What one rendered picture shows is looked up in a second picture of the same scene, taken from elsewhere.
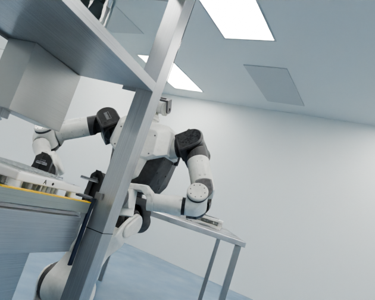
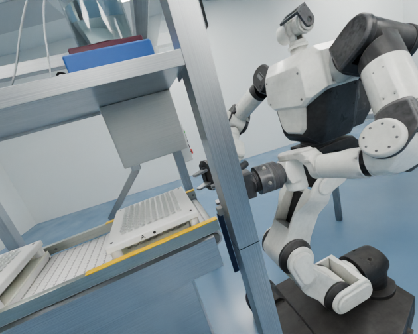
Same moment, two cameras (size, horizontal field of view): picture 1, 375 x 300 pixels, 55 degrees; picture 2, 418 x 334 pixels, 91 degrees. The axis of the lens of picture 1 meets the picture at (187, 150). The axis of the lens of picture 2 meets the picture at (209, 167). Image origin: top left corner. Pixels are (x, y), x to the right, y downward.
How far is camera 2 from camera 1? 0.87 m
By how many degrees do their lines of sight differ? 60
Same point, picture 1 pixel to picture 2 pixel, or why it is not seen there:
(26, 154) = not seen: hidden behind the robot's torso
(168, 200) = (336, 164)
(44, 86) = (139, 129)
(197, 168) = (375, 88)
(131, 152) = (213, 158)
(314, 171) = not seen: outside the picture
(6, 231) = (127, 293)
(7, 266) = (173, 293)
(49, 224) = (174, 264)
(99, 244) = (243, 260)
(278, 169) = not seen: outside the picture
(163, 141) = (313, 71)
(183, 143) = (342, 55)
